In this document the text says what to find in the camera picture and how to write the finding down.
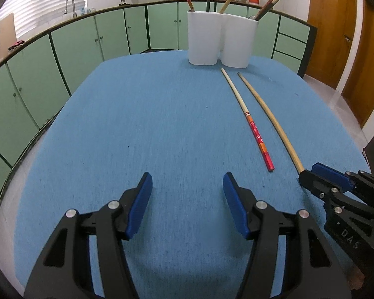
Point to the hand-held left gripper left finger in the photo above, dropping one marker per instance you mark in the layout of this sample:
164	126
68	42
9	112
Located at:
140	202

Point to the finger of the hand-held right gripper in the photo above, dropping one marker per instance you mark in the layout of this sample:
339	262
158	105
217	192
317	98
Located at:
318	187
330	173

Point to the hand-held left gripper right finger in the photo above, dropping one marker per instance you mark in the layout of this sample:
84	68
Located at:
237	205

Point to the white double utensil holder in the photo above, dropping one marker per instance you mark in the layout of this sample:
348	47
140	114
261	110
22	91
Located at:
205	40

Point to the blue table cloth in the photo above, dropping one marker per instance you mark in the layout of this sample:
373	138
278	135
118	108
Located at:
162	124

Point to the wooden door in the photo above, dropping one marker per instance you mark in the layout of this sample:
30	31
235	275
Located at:
369	65
328	31

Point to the green kitchen cabinet unit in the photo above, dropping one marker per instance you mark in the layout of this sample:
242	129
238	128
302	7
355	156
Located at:
78	46

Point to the grey metal utensil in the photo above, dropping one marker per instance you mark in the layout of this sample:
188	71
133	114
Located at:
251	17

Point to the clear glass cups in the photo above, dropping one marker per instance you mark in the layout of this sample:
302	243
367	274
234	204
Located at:
88	10

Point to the small red object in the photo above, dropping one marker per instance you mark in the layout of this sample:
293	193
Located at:
17	44

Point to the metal sink faucet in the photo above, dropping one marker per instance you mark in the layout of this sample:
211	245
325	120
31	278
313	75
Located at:
72	1

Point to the cardboard box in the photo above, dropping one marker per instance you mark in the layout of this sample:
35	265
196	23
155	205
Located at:
4	34

